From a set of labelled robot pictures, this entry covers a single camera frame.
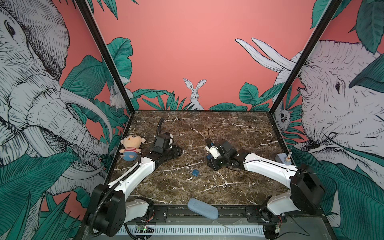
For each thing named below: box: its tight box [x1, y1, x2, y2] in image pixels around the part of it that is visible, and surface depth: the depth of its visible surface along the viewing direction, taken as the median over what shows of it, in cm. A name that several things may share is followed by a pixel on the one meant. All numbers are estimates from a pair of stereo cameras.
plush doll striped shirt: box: [119, 134, 146, 162], surface depth 95 cm
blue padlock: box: [191, 169, 200, 177], surface depth 90 cm
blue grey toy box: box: [275, 152, 292, 165], surface depth 92 cm
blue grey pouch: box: [187, 198, 219, 220], surface depth 76 cm
